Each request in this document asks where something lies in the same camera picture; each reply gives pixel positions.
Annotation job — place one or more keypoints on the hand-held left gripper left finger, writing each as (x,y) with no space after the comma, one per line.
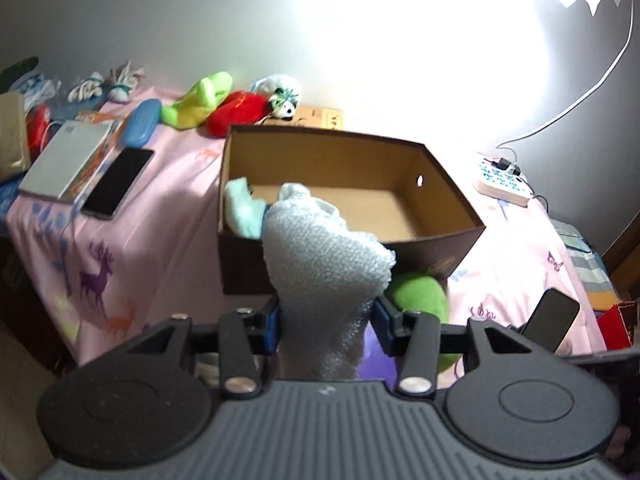
(273,326)

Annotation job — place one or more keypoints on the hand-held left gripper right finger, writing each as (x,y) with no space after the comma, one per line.
(383,324)

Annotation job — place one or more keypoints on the white fuzzy cloth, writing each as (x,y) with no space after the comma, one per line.
(320,260)

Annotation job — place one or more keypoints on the brown cardboard box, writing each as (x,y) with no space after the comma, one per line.
(350,160)

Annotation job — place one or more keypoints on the purple cloth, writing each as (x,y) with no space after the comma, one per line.
(372,360)

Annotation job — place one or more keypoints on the mint green sock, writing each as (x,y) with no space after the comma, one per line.
(242,210)

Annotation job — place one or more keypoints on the pink printed sheet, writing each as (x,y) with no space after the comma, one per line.
(165,210)

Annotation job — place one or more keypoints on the black smartphone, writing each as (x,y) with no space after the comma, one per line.
(117,182)
(552,317)

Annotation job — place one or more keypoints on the white power strip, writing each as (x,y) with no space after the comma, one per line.
(500,186)

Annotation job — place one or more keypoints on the black charger plug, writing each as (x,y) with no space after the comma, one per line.
(506,165)

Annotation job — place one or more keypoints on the striped cloth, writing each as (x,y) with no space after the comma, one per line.
(585,265)

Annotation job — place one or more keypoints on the yellow book box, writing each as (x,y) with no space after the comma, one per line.
(320,117)

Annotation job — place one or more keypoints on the red plush toy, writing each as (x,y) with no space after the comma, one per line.
(240,110)

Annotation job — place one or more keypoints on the small panda plush toy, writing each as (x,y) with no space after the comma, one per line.
(286,107)

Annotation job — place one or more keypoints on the lime green plush toy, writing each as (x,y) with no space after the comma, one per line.
(195,105)

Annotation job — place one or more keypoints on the red box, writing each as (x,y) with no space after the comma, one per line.
(617,327)

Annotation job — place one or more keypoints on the orange book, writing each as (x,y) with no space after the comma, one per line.
(107,152)

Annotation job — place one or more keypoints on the blue glasses case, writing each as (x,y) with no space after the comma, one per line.
(142,122)

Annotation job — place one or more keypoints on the white fluffy plush toy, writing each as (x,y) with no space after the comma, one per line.
(280,82)

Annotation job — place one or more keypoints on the grey notebook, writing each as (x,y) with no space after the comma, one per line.
(65,160)

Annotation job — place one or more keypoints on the red pouch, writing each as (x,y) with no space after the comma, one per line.
(37,127)

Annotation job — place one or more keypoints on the gold paper bag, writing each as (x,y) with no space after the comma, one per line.
(12,135)

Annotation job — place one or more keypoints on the blue and white packet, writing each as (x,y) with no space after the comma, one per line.
(32,85)

